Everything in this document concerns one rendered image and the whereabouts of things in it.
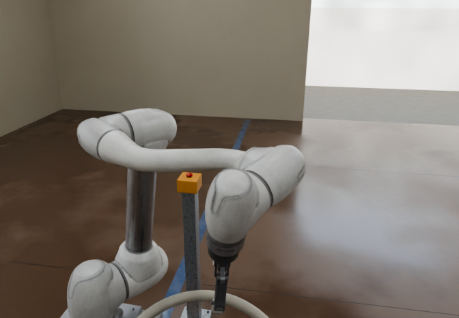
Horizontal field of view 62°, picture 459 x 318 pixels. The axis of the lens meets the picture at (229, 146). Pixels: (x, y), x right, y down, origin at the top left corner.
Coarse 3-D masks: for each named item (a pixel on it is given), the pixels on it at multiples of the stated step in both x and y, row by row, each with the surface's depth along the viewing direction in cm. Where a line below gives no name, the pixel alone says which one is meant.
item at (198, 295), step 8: (176, 296) 106; (184, 296) 107; (192, 296) 107; (200, 296) 107; (208, 296) 108; (232, 296) 108; (160, 304) 104; (168, 304) 105; (176, 304) 106; (232, 304) 107; (240, 304) 107; (248, 304) 107; (144, 312) 103; (152, 312) 103; (160, 312) 104; (248, 312) 106; (256, 312) 106
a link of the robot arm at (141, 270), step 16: (128, 112) 121; (144, 112) 123; (160, 112) 127; (144, 128) 120; (160, 128) 124; (176, 128) 131; (144, 144) 121; (160, 144) 126; (128, 176) 132; (144, 176) 130; (128, 192) 134; (144, 192) 132; (128, 208) 136; (144, 208) 135; (128, 224) 139; (144, 224) 138; (128, 240) 142; (144, 240) 142; (128, 256) 142; (144, 256) 143; (160, 256) 151; (128, 272) 142; (144, 272) 144; (160, 272) 151; (128, 288) 142; (144, 288) 147
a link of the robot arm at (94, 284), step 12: (84, 264) 137; (96, 264) 137; (108, 264) 140; (72, 276) 134; (84, 276) 132; (96, 276) 133; (108, 276) 136; (120, 276) 141; (72, 288) 132; (84, 288) 131; (96, 288) 132; (108, 288) 135; (120, 288) 139; (72, 300) 132; (84, 300) 131; (96, 300) 132; (108, 300) 136; (120, 300) 140; (72, 312) 133; (84, 312) 132; (96, 312) 134; (108, 312) 138
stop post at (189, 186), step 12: (180, 180) 218; (192, 180) 218; (192, 192) 220; (192, 204) 225; (192, 216) 228; (192, 228) 230; (192, 240) 234; (192, 252) 237; (192, 264) 240; (192, 276) 243; (192, 288) 247; (192, 312) 254; (204, 312) 266
